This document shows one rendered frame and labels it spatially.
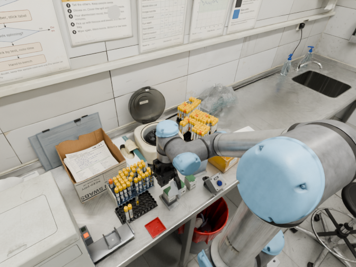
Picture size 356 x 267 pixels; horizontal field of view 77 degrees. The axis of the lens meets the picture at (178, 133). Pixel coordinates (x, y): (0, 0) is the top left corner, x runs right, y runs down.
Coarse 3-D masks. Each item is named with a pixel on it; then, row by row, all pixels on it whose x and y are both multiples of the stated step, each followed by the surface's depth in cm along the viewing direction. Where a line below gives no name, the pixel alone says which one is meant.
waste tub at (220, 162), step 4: (216, 156) 118; (220, 156) 115; (208, 160) 124; (212, 160) 121; (216, 160) 119; (220, 160) 116; (224, 160) 114; (228, 160) 113; (232, 160) 117; (236, 160) 122; (212, 164) 123; (216, 164) 121; (220, 164) 118; (224, 164) 115; (228, 164) 117; (232, 164) 121; (220, 168) 119; (224, 168) 117; (228, 168) 121; (224, 172) 119
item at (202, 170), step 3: (207, 159) 114; (201, 162) 113; (204, 162) 114; (201, 165) 114; (204, 165) 116; (201, 168) 116; (204, 168) 118; (198, 171) 116; (201, 171) 118; (204, 171) 119; (192, 174) 115; (195, 174) 117; (198, 174) 117; (201, 174) 117; (195, 177) 116
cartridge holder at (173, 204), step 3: (159, 195) 106; (162, 195) 103; (162, 198) 104; (165, 201) 102; (171, 201) 101; (174, 201) 103; (177, 201) 104; (165, 204) 103; (168, 204) 101; (171, 204) 102; (174, 204) 102; (177, 204) 102; (168, 207) 101; (171, 207) 101; (174, 207) 102
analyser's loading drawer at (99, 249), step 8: (128, 224) 90; (112, 232) 88; (120, 232) 89; (128, 232) 89; (104, 240) 86; (120, 240) 85; (88, 248) 84; (96, 248) 84; (104, 248) 84; (112, 248) 84; (96, 256) 82
